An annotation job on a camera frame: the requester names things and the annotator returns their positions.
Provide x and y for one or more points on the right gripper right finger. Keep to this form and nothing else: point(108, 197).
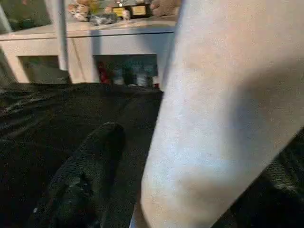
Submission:
point(273, 190)

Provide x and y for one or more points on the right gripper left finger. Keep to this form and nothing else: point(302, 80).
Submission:
point(88, 175)

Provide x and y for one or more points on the white plastic table leg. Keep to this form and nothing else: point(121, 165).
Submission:
point(59, 35)
point(213, 107)

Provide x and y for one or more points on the black work surface mat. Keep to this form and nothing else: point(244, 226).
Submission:
point(59, 114)

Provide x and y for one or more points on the red bottle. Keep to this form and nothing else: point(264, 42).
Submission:
point(103, 72)

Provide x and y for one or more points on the small white jar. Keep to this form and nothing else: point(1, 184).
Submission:
point(141, 77)
point(155, 82)

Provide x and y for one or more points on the white glass-door cabinet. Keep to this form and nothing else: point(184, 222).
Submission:
point(83, 40)

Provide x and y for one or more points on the dark patterned ornament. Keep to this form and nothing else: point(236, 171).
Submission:
point(103, 19)

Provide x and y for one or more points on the tan spotted plush toy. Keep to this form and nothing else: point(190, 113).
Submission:
point(78, 10)

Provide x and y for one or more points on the yellow black small box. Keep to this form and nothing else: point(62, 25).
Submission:
point(139, 10)
point(120, 10)

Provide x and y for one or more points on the brown plush toy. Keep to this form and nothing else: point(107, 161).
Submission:
point(165, 7)

